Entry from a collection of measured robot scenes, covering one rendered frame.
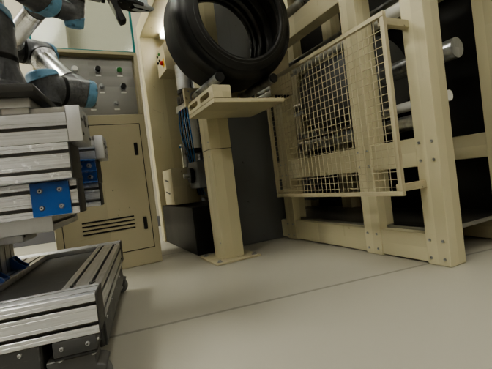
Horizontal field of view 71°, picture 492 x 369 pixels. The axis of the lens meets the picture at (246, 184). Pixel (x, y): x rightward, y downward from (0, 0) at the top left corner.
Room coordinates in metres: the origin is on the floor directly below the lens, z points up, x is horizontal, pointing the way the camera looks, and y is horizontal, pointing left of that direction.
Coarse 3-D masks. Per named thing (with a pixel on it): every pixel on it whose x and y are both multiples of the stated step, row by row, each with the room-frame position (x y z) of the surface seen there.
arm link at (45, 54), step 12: (36, 48) 1.58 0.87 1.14; (48, 48) 1.61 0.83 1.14; (24, 60) 1.60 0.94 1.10; (36, 60) 1.59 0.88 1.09; (48, 60) 1.55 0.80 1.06; (60, 72) 1.48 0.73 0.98; (72, 72) 1.47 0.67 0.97; (72, 84) 1.39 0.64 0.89; (84, 84) 1.43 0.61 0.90; (96, 84) 1.48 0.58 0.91; (72, 96) 1.39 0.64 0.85; (84, 96) 1.43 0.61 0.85; (96, 96) 1.47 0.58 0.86
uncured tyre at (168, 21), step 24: (168, 0) 1.62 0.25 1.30; (192, 0) 1.49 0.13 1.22; (216, 0) 1.86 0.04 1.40; (240, 0) 1.90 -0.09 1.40; (264, 0) 1.83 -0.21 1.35; (168, 24) 1.59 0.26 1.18; (192, 24) 1.49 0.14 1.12; (264, 24) 1.92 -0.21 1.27; (288, 24) 1.73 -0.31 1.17; (168, 48) 1.68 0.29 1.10; (192, 48) 1.52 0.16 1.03; (216, 48) 1.53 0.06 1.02; (264, 48) 1.94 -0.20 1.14; (192, 72) 1.67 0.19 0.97; (240, 72) 1.60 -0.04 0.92; (264, 72) 1.67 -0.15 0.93
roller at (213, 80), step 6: (216, 72) 1.54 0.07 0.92; (222, 72) 1.55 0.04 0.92; (210, 78) 1.59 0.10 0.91; (216, 78) 1.53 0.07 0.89; (222, 78) 1.54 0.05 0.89; (204, 84) 1.65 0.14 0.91; (210, 84) 1.60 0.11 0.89; (198, 90) 1.73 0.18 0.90; (204, 90) 1.68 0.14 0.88; (192, 96) 1.83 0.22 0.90
